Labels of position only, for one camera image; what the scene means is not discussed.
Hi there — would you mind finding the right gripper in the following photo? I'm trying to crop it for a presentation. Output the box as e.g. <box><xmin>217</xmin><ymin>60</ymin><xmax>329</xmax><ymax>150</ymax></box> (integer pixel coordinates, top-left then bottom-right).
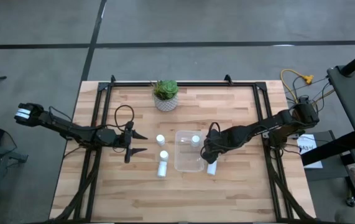
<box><xmin>200</xmin><ymin>129</ymin><xmax>228</xmax><ymax>165</ymax></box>

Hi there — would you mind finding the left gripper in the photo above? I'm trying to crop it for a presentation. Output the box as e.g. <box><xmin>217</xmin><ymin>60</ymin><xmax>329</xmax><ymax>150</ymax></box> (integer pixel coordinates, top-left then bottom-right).
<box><xmin>114</xmin><ymin>130</ymin><xmax>149</xmax><ymax>164</ymax></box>

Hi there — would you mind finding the clear plastic basket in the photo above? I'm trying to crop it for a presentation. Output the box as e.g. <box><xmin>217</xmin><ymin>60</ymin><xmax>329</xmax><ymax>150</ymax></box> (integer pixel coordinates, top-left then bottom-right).
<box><xmin>173</xmin><ymin>129</ymin><xmax>205</xmax><ymax>173</ymax></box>

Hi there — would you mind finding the succulent in patterned pot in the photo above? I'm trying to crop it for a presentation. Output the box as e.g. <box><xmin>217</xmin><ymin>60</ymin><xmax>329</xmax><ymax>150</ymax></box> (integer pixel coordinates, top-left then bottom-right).
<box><xmin>150</xmin><ymin>79</ymin><xmax>180</xmax><ymax>113</ymax></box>

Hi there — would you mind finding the white paper sheet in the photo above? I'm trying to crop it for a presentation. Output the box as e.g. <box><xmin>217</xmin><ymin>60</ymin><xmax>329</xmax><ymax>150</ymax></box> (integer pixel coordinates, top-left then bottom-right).
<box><xmin>297</xmin><ymin>133</ymin><xmax>324</xmax><ymax>169</ymax></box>

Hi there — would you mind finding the black equipment stand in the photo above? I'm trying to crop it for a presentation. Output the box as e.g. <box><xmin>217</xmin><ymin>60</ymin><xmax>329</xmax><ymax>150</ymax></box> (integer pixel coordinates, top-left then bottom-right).
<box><xmin>301</xmin><ymin>43</ymin><xmax>355</xmax><ymax>206</ymax></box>

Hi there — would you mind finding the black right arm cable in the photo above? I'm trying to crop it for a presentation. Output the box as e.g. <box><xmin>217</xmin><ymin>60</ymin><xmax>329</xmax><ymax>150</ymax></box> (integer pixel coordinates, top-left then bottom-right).
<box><xmin>207</xmin><ymin>121</ymin><xmax>221</xmax><ymax>138</ymax></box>

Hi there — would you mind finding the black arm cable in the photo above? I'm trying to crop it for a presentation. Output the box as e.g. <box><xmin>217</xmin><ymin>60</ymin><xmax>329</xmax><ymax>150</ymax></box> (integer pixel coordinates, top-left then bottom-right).
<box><xmin>114</xmin><ymin>105</ymin><xmax>135</xmax><ymax>128</ymax></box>
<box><xmin>207</xmin><ymin>121</ymin><xmax>221</xmax><ymax>138</ymax></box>

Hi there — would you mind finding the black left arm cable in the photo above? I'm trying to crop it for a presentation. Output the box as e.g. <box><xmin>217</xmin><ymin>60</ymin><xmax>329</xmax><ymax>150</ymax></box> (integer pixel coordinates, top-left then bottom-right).
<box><xmin>114</xmin><ymin>105</ymin><xmax>135</xmax><ymax>128</ymax></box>

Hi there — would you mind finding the black metal table frame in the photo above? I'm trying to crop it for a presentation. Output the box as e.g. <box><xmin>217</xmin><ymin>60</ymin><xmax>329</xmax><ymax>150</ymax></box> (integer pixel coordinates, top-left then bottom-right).
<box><xmin>51</xmin><ymin>74</ymin><xmax>313</xmax><ymax>223</ymax></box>

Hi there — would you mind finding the yellow extension cord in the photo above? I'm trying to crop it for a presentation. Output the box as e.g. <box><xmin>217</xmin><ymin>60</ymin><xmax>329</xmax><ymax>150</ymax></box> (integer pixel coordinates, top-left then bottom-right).
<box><xmin>280</xmin><ymin>68</ymin><xmax>315</xmax><ymax>105</ymax></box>

